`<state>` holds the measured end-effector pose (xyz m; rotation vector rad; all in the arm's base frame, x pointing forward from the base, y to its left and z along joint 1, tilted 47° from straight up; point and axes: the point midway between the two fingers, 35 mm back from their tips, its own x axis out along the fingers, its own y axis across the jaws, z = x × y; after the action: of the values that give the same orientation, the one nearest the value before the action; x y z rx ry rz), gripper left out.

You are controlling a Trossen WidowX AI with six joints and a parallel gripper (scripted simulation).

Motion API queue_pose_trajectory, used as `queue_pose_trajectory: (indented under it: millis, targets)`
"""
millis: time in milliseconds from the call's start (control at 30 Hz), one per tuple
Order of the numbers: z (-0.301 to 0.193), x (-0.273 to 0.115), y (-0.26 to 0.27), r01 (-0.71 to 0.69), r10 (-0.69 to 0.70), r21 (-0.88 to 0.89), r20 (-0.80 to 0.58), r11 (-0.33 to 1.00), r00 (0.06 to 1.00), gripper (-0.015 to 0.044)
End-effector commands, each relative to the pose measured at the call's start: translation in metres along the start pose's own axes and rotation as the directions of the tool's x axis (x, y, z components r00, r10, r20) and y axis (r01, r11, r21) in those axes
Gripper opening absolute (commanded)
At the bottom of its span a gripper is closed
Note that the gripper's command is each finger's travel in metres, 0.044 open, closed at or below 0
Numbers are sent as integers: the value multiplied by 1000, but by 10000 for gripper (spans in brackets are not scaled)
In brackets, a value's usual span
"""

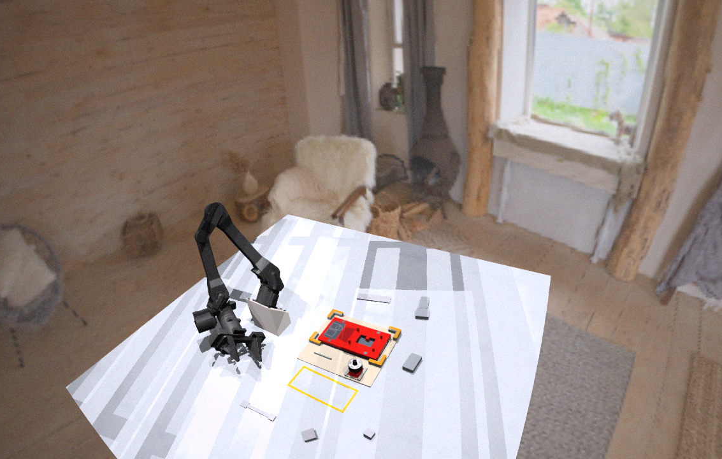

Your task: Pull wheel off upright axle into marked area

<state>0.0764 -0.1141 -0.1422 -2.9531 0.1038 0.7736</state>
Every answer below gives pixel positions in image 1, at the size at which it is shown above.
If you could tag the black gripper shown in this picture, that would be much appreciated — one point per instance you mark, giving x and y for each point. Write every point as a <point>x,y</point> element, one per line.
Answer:
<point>230,332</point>

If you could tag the black tyre with grey rim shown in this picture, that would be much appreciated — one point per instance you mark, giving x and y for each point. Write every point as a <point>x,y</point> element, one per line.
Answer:
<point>353,368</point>

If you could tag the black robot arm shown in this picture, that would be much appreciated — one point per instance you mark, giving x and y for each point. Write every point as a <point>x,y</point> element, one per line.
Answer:
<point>269,274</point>

